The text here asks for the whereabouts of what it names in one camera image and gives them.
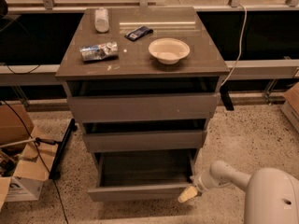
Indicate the grey middle drawer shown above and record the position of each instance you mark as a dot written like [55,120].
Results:
[136,141]

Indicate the black stand leg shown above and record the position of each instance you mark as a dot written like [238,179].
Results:
[55,172]

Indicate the open cardboard box left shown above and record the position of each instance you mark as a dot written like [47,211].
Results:
[26,156]

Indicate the white plastic bottle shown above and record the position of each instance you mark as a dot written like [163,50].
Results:
[101,21]

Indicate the crumpled silver snack bag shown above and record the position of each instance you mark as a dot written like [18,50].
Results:
[99,52]

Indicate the grey drawer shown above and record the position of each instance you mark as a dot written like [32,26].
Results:
[136,141]
[143,107]
[143,175]

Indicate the grey drawer cabinet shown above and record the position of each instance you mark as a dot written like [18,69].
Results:
[136,72]

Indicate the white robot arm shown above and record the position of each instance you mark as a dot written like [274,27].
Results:
[272,195]

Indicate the black bracket behind cabinet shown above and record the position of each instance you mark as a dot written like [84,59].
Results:
[225,97]

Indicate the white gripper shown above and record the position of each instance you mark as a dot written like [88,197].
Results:
[202,182]

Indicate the grey top drawer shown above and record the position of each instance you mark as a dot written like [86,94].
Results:
[143,107]

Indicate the dark blue snack packet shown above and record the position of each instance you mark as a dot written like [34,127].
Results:
[138,33]

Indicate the cardboard box right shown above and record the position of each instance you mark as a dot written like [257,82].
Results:
[290,107]

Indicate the white paper bowl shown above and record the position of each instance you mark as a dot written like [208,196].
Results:
[169,50]

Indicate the grey bottom drawer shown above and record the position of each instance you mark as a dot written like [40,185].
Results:
[143,175]

